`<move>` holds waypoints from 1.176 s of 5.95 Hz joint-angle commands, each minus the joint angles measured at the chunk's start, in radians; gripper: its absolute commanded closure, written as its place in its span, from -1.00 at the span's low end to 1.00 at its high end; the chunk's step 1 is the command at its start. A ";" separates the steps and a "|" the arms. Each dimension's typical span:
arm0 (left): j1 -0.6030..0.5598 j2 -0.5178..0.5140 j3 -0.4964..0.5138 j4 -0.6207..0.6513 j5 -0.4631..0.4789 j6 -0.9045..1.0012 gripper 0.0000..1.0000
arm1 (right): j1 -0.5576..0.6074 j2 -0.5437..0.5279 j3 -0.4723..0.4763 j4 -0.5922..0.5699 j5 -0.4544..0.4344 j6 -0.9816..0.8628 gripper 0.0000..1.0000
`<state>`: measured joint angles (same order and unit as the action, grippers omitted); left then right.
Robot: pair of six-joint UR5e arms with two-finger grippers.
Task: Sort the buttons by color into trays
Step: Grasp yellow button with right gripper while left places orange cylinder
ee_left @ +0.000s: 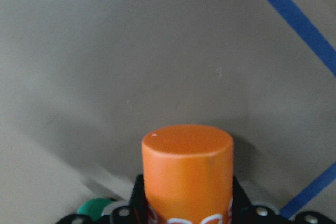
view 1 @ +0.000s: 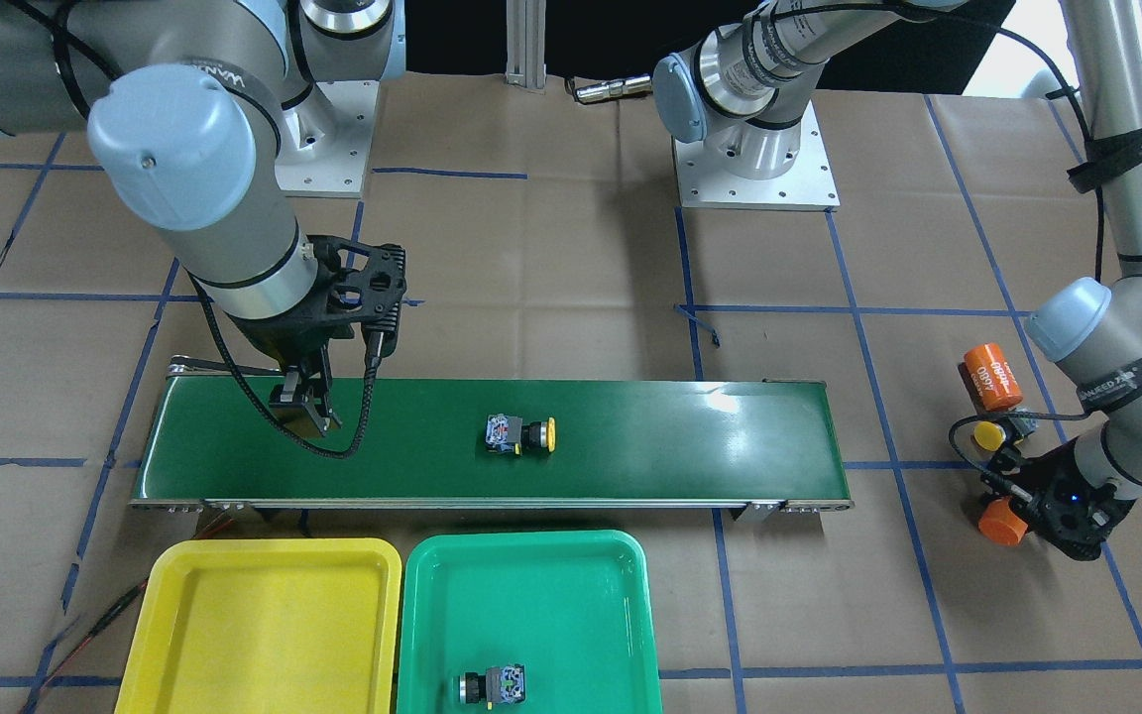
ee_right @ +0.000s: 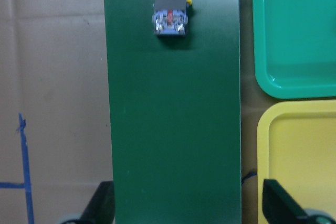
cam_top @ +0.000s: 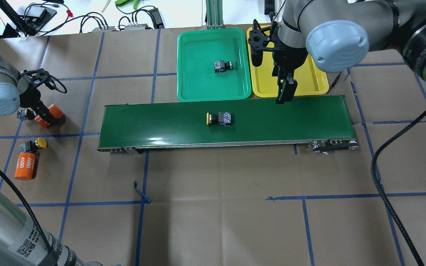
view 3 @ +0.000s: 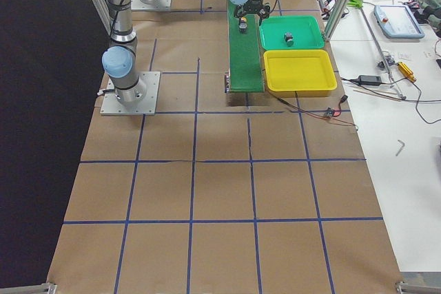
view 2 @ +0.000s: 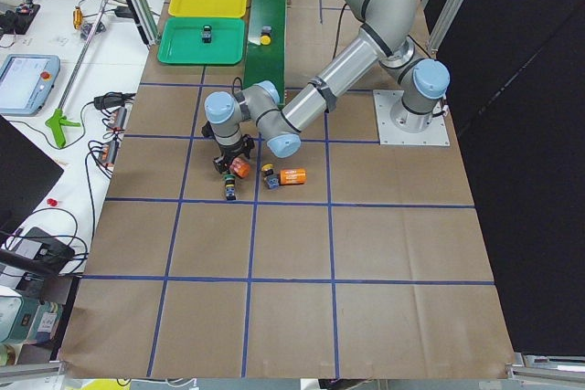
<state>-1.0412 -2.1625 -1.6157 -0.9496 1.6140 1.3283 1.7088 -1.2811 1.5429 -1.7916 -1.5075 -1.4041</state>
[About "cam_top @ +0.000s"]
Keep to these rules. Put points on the yellow push button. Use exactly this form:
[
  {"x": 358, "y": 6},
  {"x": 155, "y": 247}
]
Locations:
[
  {"x": 33, "y": 146},
  {"x": 221, "y": 119}
]

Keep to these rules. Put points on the yellow plastic tray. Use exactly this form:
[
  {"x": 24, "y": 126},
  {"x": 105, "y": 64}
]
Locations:
[{"x": 311, "y": 80}]

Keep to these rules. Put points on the green conveyor belt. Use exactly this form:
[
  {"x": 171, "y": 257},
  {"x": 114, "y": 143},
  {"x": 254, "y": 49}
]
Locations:
[{"x": 321, "y": 122}]

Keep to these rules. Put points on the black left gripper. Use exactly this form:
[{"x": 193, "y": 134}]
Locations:
[{"x": 30, "y": 99}]

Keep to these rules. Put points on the green plastic clip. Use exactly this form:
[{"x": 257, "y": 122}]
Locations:
[{"x": 135, "y": 5}]

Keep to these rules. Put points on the aluminium frame post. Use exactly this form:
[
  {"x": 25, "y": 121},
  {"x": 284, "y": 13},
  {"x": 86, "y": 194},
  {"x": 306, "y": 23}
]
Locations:
[{"x": 214, "y": 14}]

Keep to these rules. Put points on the green push button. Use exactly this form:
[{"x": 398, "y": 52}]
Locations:
[
  {"x": 26, "y": 114},
  {"x": 222, "y": 66}
]

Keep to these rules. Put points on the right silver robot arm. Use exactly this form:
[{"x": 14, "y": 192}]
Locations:
[{"x": 338, "y": 34}]

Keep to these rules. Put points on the black power adapter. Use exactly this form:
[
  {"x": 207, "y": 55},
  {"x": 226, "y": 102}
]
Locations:
[{"x": 157, "y": 19}]

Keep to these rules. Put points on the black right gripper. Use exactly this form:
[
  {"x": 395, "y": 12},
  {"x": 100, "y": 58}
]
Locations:
[{"x": 290, "y": 58}]

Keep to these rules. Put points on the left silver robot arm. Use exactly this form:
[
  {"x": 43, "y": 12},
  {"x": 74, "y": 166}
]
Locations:
[{"x": 23, "y": 242}]

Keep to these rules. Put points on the orange cylinder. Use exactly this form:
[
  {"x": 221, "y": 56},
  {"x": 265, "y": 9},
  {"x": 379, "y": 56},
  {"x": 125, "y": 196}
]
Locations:
[
  {"x": 25, "y": 166},
  {"x": 47, "y": 116}
]

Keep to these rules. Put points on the green plastic tray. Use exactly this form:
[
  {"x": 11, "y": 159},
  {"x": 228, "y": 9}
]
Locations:
[{"x": 197, "y": 51}]

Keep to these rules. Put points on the wooden chopstick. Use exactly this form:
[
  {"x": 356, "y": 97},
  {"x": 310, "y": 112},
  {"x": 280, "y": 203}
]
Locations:
[{"x": 107, "y": 2}]

